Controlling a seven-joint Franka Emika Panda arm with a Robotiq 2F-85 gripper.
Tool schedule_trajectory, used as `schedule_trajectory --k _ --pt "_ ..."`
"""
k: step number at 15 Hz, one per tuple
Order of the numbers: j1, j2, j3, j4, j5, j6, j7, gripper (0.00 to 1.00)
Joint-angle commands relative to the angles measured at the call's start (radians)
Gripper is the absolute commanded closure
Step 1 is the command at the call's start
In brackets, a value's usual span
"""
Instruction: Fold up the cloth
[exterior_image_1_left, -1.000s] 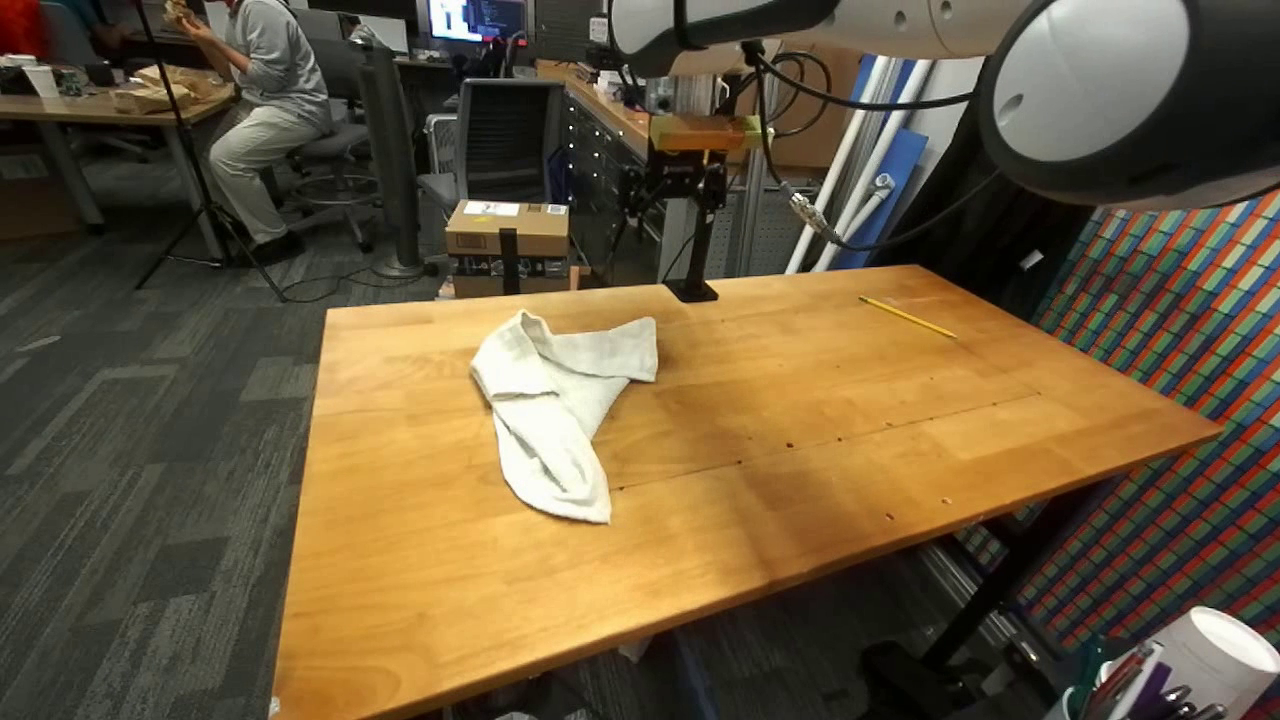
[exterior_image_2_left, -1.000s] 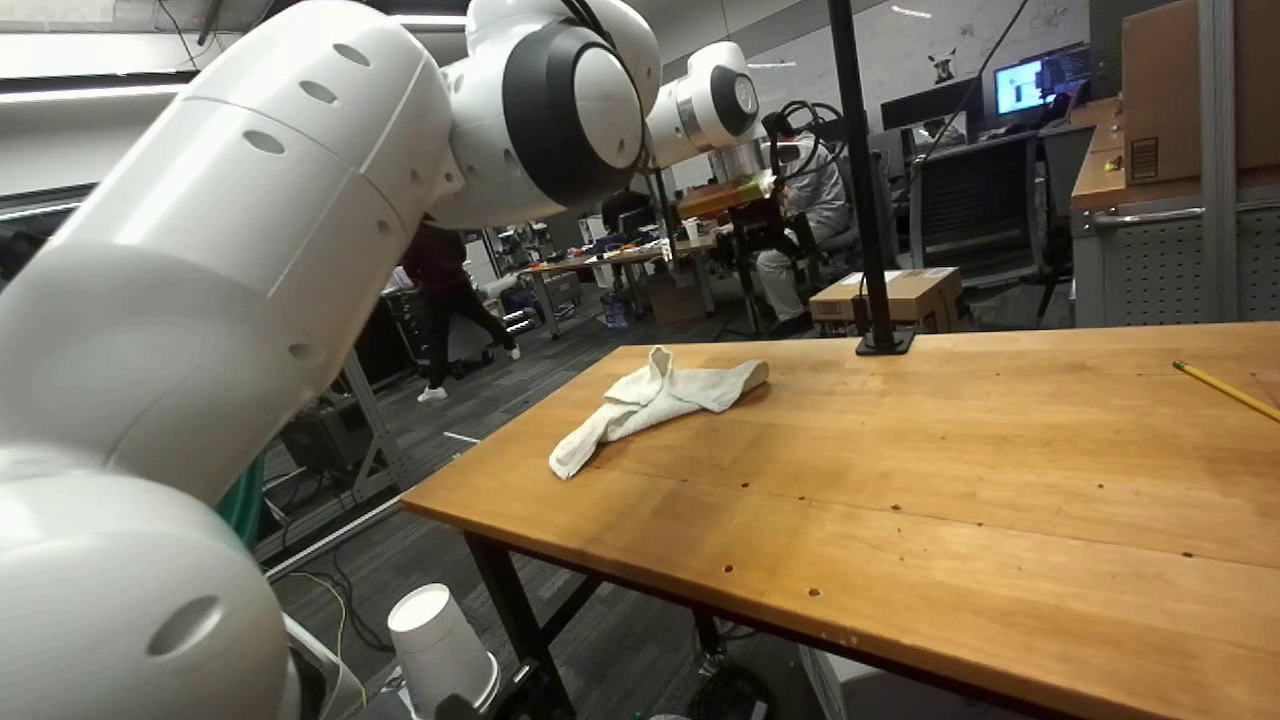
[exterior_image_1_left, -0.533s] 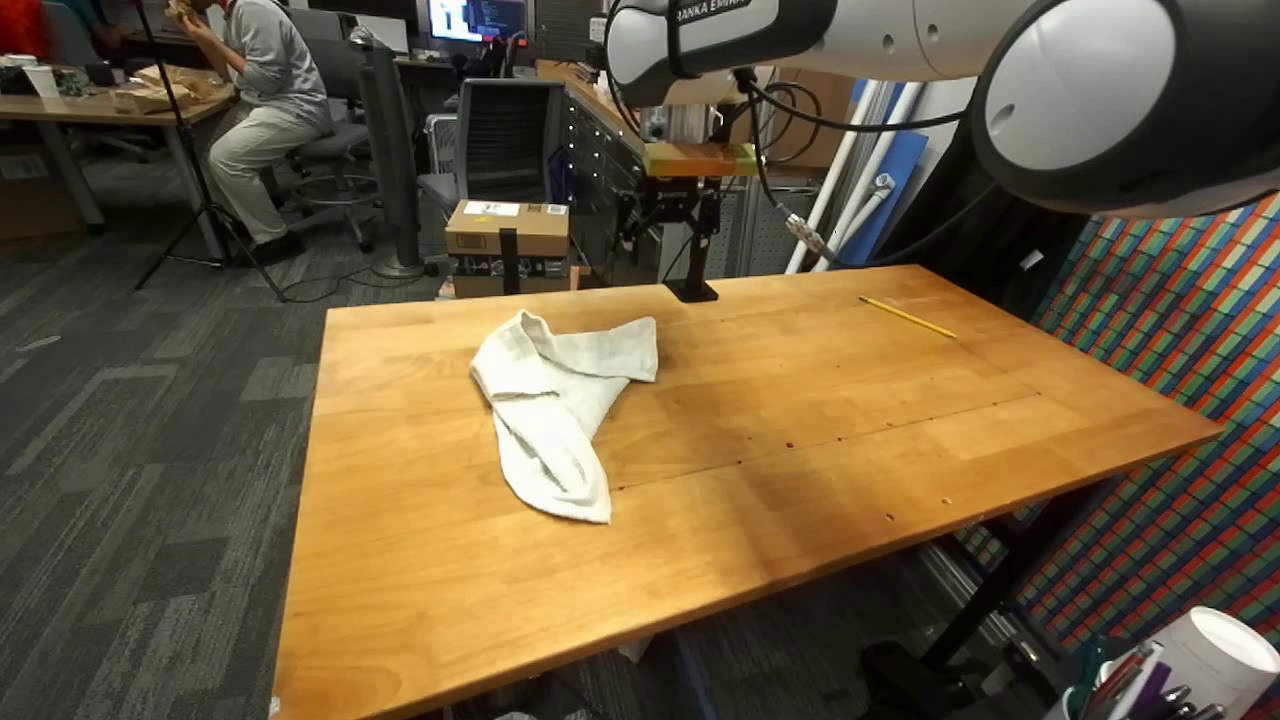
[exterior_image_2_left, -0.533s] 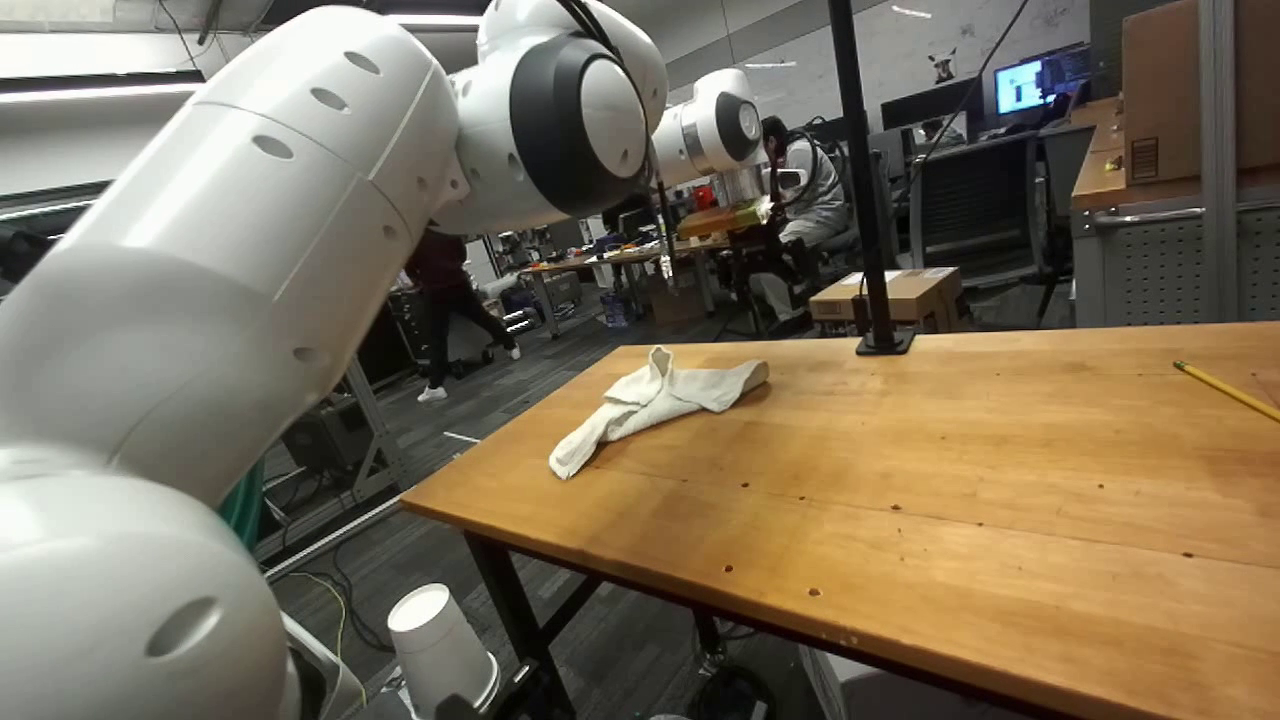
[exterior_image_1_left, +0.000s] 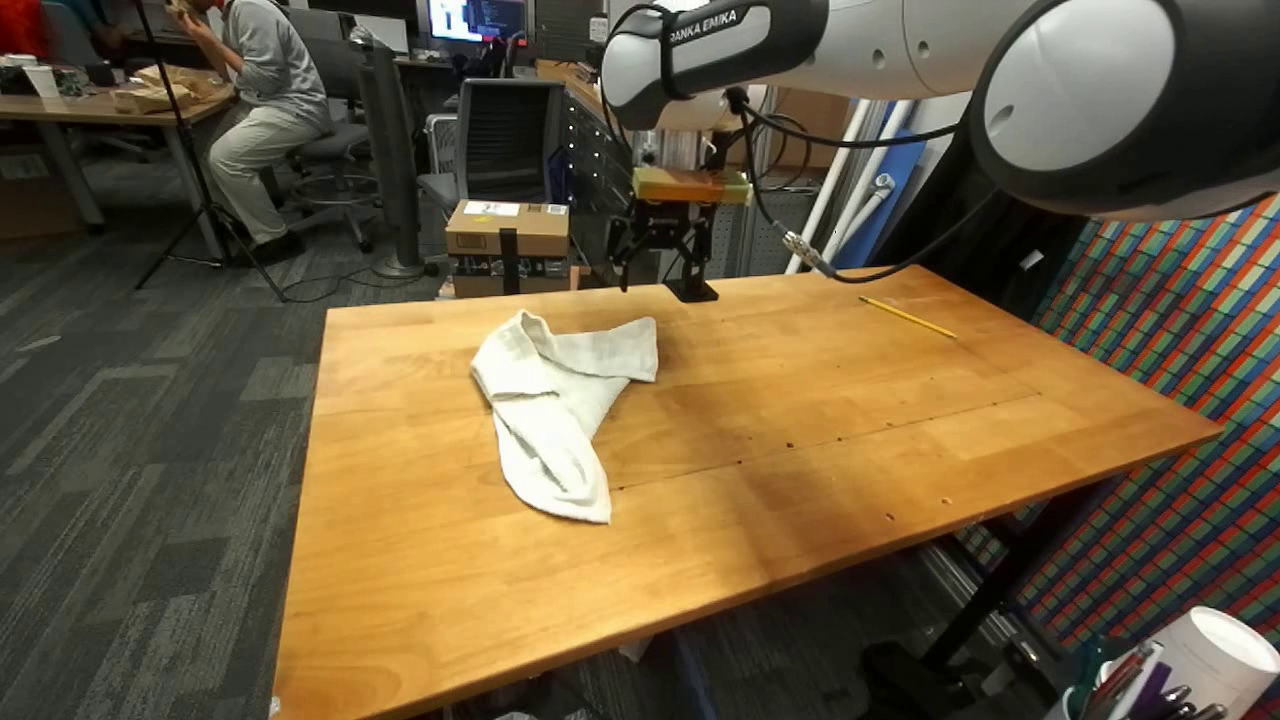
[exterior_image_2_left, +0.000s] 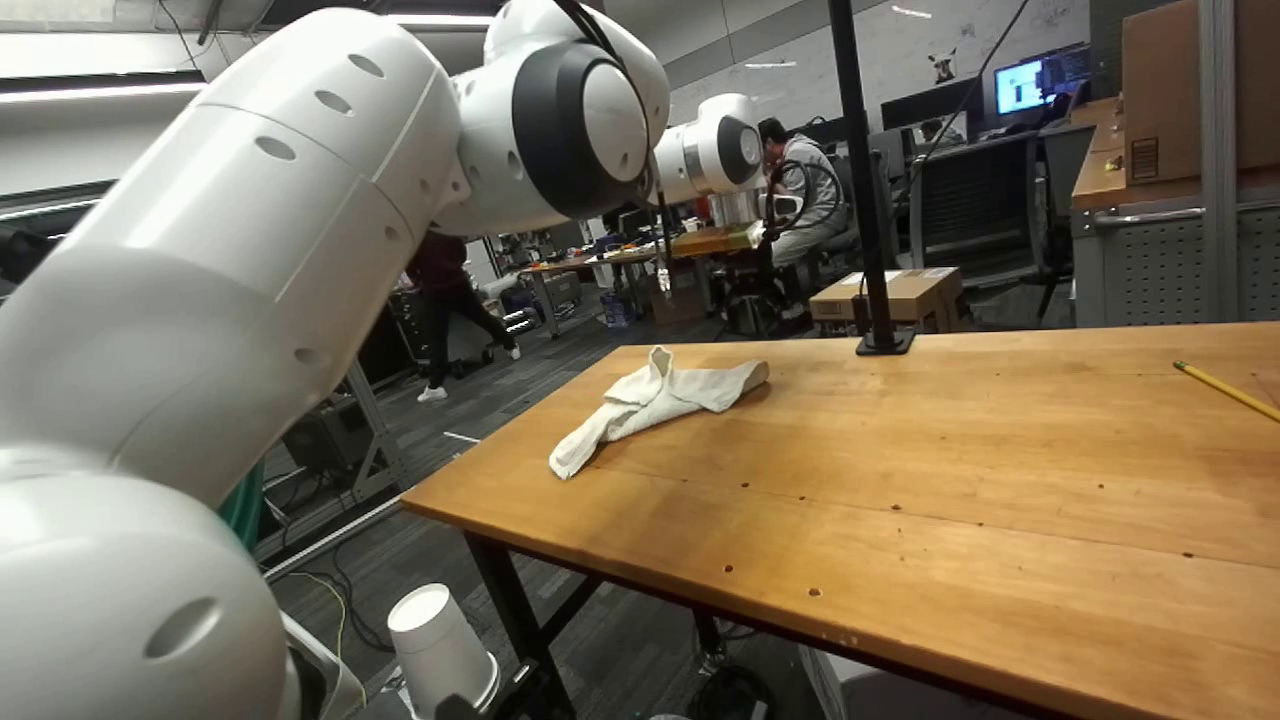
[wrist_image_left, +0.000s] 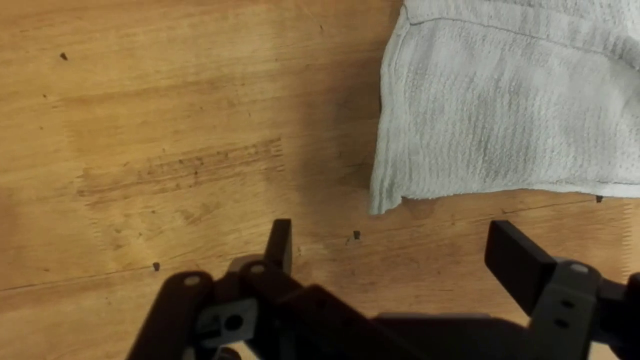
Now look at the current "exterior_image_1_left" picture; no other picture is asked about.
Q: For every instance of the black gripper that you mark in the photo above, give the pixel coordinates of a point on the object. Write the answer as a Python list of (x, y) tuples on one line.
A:
[(664, 225)]

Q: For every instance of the white cloth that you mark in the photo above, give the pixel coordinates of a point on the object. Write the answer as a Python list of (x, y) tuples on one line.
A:
[(547, 401)]

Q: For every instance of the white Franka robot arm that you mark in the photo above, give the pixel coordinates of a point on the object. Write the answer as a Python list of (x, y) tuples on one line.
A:
[(1107, 94)]

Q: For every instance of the workbench with drawers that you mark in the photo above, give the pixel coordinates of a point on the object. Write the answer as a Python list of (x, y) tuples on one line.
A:
[(595, 185)]

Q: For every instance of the large cardboard box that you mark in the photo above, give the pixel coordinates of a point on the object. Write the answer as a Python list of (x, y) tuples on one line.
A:
[(804, 133)]

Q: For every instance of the blue leaning board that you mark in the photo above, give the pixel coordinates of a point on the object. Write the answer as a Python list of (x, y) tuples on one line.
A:
[(873, 220)]

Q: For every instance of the yellow pencil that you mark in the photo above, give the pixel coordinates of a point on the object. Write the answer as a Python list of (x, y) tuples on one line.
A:
[(907, 319)]

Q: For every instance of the black fabric drape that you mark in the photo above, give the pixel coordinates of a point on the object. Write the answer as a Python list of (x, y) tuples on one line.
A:
[(972, 263)]

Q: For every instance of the computer monitor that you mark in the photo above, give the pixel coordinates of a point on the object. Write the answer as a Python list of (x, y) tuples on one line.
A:
[(462, 19)]

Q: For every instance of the grey office chair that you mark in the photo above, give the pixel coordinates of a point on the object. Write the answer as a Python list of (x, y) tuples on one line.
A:
[(333, 144)]

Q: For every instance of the seated person in grey shirt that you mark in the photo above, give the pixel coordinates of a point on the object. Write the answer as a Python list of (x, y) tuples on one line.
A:
[(273, 67)]

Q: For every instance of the black tripod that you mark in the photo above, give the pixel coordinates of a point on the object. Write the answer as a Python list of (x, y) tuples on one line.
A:
[(185, 144)]

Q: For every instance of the colourful patterned panel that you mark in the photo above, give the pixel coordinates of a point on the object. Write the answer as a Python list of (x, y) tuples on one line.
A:
[(1184, 401)]

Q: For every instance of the round wooden table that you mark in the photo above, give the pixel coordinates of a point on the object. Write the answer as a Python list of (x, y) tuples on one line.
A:
[(83, 104)]

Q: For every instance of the white paper cup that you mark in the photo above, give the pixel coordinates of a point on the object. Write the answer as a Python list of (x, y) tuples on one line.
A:
[(1207, 663)]

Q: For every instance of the black camera stand pole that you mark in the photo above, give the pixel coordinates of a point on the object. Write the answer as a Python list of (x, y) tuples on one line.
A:
[(695, 291)]

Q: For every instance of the wooden green wrist camera block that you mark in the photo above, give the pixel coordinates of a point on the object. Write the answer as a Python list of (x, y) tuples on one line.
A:
[(695, 185)]

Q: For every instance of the short black post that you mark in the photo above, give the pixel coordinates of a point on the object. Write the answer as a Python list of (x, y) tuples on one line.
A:
[(511, 266)]

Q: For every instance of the black table leg frame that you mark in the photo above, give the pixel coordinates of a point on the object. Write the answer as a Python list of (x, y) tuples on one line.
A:
[(986, 603)]

